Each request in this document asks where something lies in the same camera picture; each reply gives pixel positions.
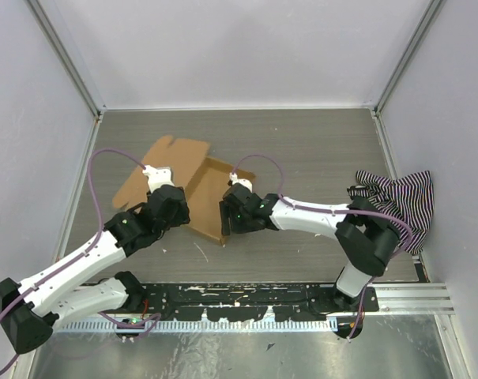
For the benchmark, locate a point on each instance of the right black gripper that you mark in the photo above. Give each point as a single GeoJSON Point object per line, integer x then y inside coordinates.
{"type": "Point", "coordinates": [227, 210]}

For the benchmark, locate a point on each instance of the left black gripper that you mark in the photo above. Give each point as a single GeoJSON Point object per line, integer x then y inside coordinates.
{"type": "Point", "coordinates": [182, 216]}

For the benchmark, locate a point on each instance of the brown cardboard box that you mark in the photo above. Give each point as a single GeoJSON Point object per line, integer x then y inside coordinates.
{"type": "Point", "coordinates": [204, 179]}

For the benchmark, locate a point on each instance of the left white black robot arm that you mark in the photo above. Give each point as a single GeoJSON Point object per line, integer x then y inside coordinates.
{"type": "Point", "coordinates": [31, 310]}

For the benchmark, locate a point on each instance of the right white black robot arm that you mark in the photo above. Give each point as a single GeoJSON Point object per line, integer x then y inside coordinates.
{"type": "Point", "coordinates": [368, 238]}

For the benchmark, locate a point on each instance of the striped purple cloth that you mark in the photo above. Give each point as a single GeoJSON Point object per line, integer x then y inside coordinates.
{"type": "Point", "coordinates": [409, 199]}

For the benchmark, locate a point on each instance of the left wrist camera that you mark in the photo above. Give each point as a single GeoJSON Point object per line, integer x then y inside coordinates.
{"type": "Point", "coordinates": [157, 177]}

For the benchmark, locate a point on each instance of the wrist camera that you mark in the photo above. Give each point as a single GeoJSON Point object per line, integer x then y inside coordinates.
{"type": "Point", "coordinates": [235, 179]}
{"type": "Point", "coordinates": [157, 177]}

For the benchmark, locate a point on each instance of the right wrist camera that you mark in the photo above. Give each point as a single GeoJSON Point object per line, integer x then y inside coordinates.
{"type": "Point", "coordinates": [235, 179]}

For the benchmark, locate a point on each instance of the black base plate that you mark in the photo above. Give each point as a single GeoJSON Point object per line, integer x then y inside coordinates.
{"type": "Point", "coordinates": [235, 302]}

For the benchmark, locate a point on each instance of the white slotted cable duct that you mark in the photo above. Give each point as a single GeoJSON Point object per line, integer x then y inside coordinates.
{"type": "Point", "coordinates": [268, 324]}

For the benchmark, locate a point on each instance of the aluminium front rail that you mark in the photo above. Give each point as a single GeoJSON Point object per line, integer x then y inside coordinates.
{"type": "Point", "coordinates": [419, 298]}

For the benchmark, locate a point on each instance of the left aluminium corner post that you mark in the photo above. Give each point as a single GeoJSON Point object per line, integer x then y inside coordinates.
{"type": "Point", "coordinates": [59, 37]}

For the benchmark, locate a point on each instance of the aluminium corner post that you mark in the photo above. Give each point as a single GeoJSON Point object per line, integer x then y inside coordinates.
{"type": "Point", "coordinates": [59, 37]}
{"type": "Point", "coordinates": [428, 18]}

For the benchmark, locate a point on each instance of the right aluminium corner post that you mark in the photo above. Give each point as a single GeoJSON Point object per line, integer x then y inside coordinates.
{"type": "Point", "coordinates": [428, 18]}

